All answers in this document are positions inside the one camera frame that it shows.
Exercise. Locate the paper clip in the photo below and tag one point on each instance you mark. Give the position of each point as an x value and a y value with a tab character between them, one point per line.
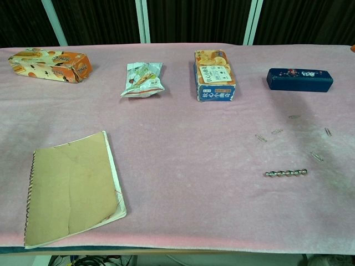
317	156
261	138
276	131
294	117
328	131

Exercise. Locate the paper clip top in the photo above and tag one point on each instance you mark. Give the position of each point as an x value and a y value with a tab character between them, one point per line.
294	117

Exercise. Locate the pink foam table mat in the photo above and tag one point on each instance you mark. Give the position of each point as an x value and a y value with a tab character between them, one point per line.
177	144

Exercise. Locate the white green snack bag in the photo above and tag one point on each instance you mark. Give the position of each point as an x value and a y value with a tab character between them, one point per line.
141	79

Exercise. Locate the blue orange cookie box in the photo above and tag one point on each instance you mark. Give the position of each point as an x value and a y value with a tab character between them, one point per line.
213	74

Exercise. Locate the black pleated curtain panel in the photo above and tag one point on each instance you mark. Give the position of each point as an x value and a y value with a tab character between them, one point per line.
305	19
22	19
194	19
97	19

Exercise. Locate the brown spiral notebook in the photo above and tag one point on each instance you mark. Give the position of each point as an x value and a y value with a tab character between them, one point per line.
72	188

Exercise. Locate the dark blue floral case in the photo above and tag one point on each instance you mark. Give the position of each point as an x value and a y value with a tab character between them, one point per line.
299	79

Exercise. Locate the long orange biscuit box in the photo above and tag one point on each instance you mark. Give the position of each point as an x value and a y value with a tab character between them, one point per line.
41	65

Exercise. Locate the white screen frame post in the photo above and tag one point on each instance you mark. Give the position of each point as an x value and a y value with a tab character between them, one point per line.
252	22
54	22
142	20

